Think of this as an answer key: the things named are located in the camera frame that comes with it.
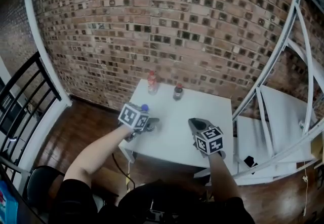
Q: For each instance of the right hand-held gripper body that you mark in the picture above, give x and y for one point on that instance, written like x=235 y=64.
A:
x=210 y=142

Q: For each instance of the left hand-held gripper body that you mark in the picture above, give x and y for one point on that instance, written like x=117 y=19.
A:
x=130 y=116

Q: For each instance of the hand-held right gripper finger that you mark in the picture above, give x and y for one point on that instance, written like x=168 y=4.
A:
x=193 y=128
x=208 y=126

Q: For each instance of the clear bottle blue cap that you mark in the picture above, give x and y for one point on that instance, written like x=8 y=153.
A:
x=145 y=107

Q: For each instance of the person's right forearm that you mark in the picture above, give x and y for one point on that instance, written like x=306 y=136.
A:
x=224 y=180

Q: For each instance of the person's left forearm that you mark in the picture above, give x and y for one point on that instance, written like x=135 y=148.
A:
x=96 y=157

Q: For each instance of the white table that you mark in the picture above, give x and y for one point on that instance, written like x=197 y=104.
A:
x=174 y=136

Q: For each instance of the dark cola bottle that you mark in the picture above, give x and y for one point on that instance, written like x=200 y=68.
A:
x=178 y=93

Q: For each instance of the clear bottle with red cap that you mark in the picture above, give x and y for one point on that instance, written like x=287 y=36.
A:
x=153 y=84

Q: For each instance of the small black device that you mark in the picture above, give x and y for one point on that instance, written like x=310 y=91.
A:
x=250 y=161

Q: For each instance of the yellow black striped strip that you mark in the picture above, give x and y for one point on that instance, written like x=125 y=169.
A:
x=127 y=182

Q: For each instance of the white metal shelf rack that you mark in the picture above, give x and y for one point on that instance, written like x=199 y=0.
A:
x=283 y=121

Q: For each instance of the person's black clothing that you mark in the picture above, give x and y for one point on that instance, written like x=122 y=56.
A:
x=164 y=207

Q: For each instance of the small white green container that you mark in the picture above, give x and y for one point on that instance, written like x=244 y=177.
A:
x=301 y=124

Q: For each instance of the black metal railing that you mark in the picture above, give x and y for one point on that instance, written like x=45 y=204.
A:
x=22 y=106

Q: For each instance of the brown carton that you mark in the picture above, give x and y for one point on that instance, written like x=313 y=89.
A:
x=318 y=147

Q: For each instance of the black chair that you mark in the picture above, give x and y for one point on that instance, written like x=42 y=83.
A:
x=43 y=185

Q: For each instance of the blue printed packet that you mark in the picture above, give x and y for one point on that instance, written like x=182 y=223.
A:
x=7 y=205

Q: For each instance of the white curved post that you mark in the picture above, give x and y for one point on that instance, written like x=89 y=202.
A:
x=43 y=126

